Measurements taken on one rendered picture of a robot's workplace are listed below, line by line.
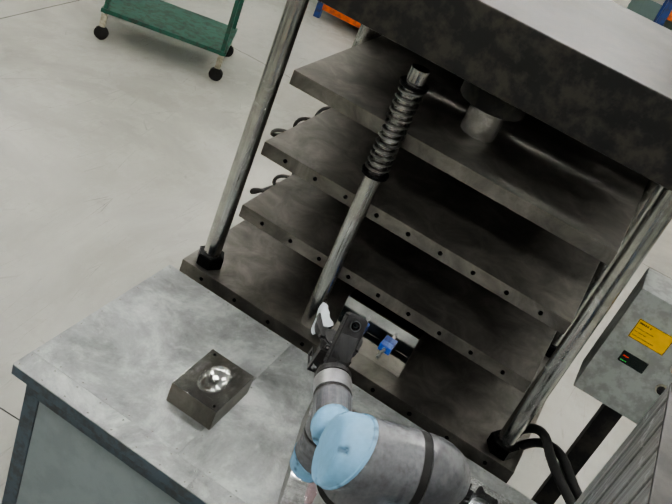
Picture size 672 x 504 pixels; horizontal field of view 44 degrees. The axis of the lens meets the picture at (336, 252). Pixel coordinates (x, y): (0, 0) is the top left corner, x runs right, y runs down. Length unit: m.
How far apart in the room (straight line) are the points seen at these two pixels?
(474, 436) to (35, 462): 1.34
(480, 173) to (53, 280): 2.16
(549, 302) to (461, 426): 0.51
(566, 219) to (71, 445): 1.53
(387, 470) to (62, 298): 2.79
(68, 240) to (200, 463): 2.12
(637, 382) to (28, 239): 2.76
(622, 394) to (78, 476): 1.61
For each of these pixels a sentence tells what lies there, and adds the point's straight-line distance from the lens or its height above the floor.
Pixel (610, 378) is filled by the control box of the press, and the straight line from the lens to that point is 2.66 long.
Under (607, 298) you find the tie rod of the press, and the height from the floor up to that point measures 1.45.
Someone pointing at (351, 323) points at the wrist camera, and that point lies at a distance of 1.63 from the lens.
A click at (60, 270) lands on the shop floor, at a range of 3.99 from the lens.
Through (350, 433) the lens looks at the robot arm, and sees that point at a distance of 1.21.
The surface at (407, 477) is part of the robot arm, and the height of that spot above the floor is 1.66.
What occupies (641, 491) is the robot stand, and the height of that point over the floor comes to 2.01.
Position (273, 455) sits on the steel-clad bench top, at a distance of 2.35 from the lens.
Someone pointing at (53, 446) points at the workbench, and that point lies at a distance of 2.55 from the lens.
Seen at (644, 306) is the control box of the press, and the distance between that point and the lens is 2.54.
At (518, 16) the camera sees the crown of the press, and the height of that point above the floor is 2.00.
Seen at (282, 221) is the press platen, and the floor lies 1.04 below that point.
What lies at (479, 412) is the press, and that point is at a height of 0.78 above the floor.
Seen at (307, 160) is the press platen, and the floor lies 1.29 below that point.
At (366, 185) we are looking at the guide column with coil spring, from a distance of 2.51.
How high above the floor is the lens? 2.49
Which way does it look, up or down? 32 degrees down
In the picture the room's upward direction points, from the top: 24 degrees clockwise
